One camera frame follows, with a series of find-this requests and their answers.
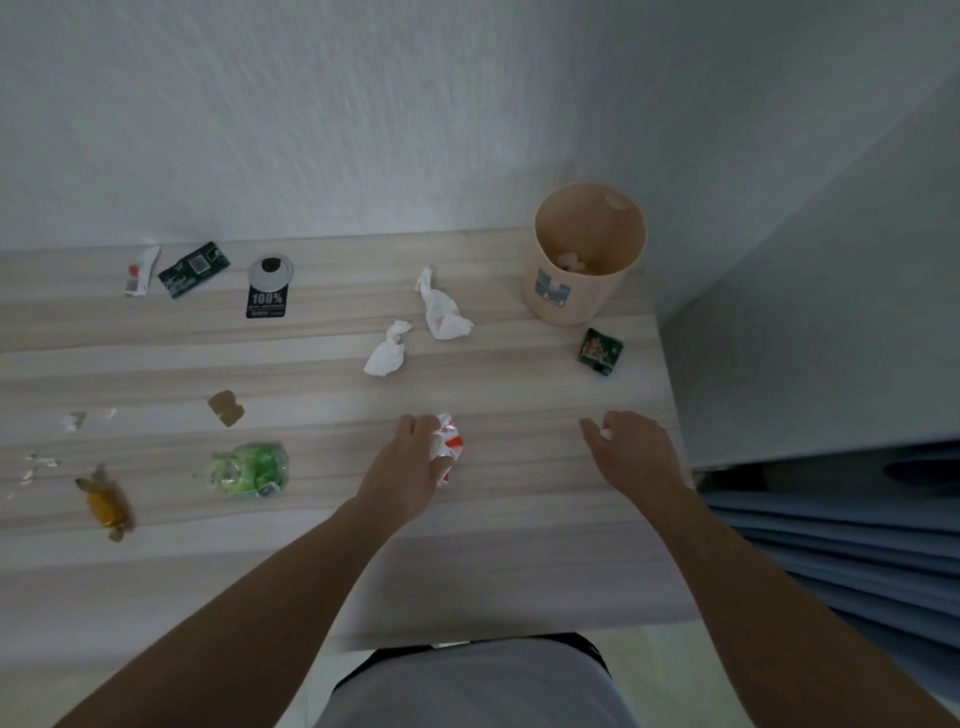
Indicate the person's left hand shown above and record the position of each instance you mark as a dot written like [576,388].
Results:
[401,472]

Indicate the person's right hand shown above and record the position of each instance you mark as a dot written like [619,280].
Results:
[637,454]

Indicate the person's right thumb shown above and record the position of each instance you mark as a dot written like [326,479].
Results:
[592,436]

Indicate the person's left fingers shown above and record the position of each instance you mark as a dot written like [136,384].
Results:
[416,431]

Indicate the white red wrapper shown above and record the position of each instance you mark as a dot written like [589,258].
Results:
[450,446]

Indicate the person's left forearm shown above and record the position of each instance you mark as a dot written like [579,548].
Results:
[247,622]

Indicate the person's right forearm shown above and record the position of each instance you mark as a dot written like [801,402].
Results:
[757,600]

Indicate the white crumpled paper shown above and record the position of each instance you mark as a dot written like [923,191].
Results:
[386,352]

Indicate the small green snack packet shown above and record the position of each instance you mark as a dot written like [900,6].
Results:
[601,351]

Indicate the white wrapper with orange print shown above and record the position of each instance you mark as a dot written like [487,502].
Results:
[444,311]

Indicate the beige round waste bin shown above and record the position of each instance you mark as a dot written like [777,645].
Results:
[581,289]

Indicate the green clear plastic wrapper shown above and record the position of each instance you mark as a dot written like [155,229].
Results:
[249,470]

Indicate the pink wrapper scraps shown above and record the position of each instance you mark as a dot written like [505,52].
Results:
[574,262]

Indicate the brown cardboard piece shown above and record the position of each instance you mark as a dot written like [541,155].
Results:
[225,408]

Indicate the black hang tag white circle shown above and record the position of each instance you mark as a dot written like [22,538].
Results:
[268,289]

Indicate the white shirt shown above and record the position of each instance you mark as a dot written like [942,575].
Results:
[480,690]

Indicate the long green black packet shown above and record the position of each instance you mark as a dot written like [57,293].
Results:
[193,268]

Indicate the white red torn sachet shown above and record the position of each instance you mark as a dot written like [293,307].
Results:
[140,271]

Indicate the yellow candy wrapper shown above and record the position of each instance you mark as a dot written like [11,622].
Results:
[105,504]

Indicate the white torn paper bit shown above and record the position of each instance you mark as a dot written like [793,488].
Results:
[43,460]
[73,421]
[28,477]

